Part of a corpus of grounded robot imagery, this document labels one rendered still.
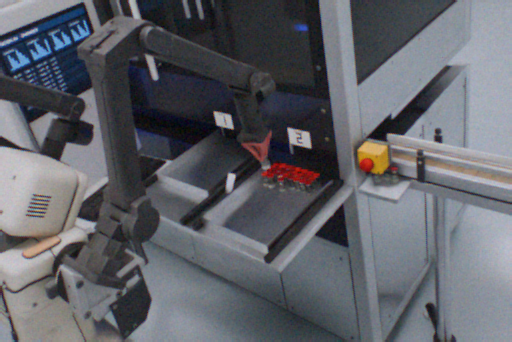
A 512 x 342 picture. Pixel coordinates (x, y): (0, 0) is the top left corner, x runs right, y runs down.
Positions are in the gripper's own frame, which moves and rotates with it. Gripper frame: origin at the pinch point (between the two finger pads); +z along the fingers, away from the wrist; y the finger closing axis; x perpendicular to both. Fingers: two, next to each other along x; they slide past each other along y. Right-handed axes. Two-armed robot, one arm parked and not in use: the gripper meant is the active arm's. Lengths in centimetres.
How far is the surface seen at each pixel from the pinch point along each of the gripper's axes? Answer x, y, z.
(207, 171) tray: 37.1, 23.0, 22.1
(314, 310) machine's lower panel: 13, 27, 95
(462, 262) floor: -38, 84, 118
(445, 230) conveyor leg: -41, 29, 49
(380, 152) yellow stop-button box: -27.1, 19.5, 12.2
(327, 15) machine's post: -18.4, 23.2, -29.5
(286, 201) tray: 2.5, 10.7, 24.6
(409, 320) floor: -19, 46, 116
